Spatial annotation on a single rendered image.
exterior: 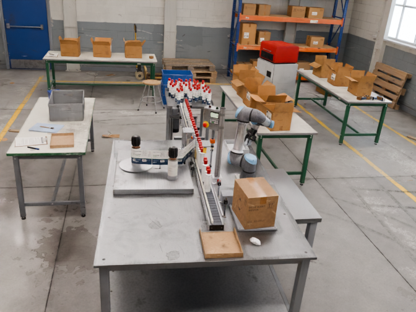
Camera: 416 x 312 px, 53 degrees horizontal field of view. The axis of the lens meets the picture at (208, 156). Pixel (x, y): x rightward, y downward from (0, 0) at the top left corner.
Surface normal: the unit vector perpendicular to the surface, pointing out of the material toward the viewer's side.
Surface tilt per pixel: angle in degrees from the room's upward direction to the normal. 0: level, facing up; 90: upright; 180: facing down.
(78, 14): 90
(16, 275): 0
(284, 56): 90
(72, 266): 0
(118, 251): 0
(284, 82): 90
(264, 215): 90
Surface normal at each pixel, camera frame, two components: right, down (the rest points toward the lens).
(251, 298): 0.04, -0.91
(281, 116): 0.28, 0.44
